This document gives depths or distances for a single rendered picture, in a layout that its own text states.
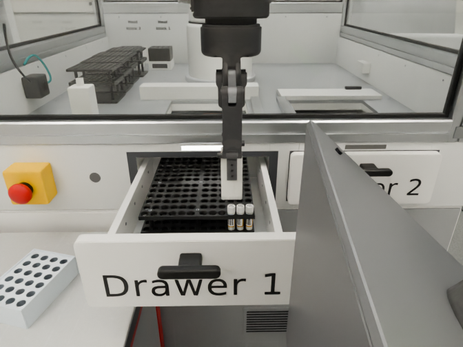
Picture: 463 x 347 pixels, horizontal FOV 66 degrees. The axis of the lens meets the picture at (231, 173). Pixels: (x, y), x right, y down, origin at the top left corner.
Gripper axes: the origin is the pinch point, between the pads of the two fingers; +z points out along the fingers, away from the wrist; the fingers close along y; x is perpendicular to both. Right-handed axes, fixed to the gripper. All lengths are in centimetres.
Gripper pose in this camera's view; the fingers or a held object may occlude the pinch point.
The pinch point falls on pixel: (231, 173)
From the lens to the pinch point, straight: 52.1
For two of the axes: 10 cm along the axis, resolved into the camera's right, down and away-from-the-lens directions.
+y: 0.2, 4.2, -9.1
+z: 0.0, 9.1, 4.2
